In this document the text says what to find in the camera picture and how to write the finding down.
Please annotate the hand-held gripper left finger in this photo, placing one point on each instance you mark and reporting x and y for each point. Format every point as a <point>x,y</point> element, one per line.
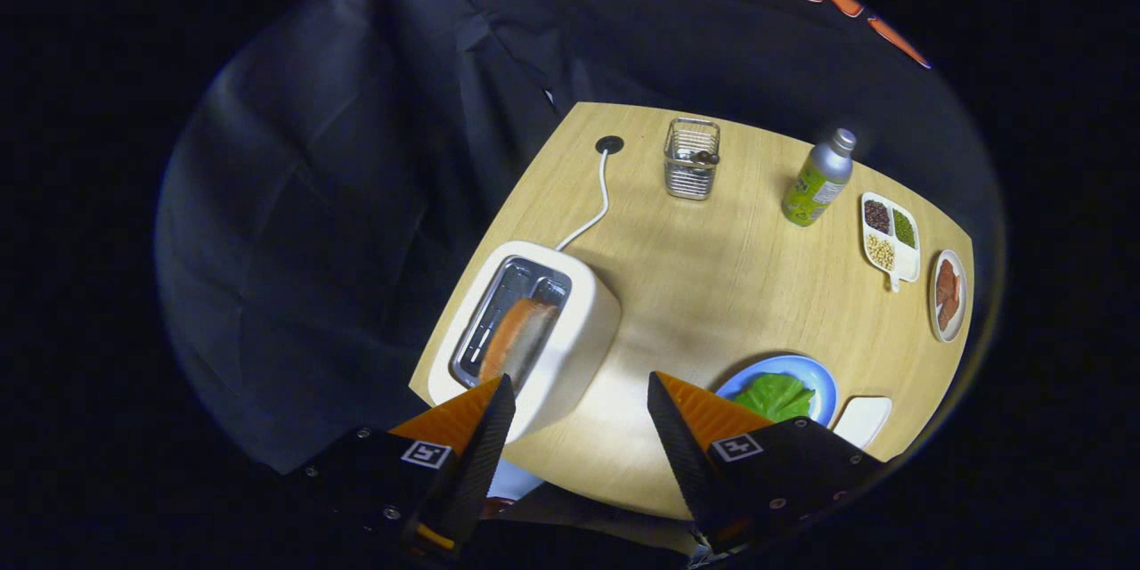
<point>485,454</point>

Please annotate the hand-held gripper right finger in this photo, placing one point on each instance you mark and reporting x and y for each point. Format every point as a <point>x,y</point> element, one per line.
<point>677,454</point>

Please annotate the green lettuce leaf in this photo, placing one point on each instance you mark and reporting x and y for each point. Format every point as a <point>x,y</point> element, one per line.
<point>775,396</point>

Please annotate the toasted bread slice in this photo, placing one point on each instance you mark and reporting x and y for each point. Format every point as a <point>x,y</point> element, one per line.
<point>512,338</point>

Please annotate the cream toaster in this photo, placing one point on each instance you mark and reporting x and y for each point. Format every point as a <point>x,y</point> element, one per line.
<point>583,329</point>

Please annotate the blue plate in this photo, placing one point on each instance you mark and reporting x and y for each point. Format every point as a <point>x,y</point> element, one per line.
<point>819,378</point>

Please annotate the white square plate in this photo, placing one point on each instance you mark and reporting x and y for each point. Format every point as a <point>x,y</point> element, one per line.
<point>864,420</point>

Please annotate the pile of yellow soybeans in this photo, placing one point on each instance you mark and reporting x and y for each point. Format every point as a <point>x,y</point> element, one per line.
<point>881,253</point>

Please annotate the white oval meat plate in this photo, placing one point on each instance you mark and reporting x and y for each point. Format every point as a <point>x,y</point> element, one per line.
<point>948,334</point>

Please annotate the white divided dish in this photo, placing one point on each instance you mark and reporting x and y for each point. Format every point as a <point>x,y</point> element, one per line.
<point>907,267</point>

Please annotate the wooden utensil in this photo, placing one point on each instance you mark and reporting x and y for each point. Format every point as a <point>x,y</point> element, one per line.
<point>705,158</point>

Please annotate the metal bottle with green label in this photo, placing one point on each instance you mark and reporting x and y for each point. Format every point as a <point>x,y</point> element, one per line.
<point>815,187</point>

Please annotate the brown meat piece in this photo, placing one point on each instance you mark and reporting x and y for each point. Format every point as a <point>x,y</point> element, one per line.
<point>945,280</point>
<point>948,312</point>

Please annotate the pile of dark red beans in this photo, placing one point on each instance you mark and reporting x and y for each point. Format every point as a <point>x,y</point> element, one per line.
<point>877,216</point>

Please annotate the pile of green mung beans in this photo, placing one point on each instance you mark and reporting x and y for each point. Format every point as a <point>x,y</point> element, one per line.
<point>905,229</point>

